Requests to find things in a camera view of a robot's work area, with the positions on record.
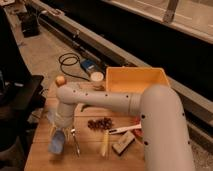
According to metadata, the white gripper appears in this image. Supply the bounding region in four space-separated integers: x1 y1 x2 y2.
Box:
52 112 74 129

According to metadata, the blue sponge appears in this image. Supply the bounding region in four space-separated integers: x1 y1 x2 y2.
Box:
48 130 65 154

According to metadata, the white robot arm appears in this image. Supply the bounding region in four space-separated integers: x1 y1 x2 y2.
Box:
54 82 195 171

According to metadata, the white paper cup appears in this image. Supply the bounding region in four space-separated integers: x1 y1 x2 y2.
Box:
90 72 104 89

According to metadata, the blue folded cloth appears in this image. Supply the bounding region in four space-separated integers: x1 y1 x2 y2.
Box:
46 109 56 124

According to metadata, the silver fork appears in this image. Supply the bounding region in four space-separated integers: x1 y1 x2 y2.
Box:
71 128 81 157

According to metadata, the green chili pepper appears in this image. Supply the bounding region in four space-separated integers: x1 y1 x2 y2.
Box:
80 105 89 112

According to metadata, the apple on green stand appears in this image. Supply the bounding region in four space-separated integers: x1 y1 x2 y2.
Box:
55 75 67 87

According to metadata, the bunch of dark grapes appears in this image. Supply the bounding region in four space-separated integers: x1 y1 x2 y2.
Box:
87 117 113 130

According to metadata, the blue box on floor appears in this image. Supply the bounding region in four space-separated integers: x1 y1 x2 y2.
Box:
80 59 96 74

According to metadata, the wooden block eraser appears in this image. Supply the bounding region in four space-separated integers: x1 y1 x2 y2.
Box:
112 131 135 155

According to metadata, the yellow plastic bin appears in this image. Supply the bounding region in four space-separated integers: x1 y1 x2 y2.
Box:
106 67 170 93

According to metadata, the red bowl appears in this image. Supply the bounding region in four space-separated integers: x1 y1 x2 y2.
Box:
133 117 143 137

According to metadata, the black box device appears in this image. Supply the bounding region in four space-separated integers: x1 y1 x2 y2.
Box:
21 14 40 37

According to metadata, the black coiled cable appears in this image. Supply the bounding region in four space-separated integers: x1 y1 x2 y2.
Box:
58 52 92 82

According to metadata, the white handled brush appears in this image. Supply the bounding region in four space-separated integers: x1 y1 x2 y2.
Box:
109 124 141 135

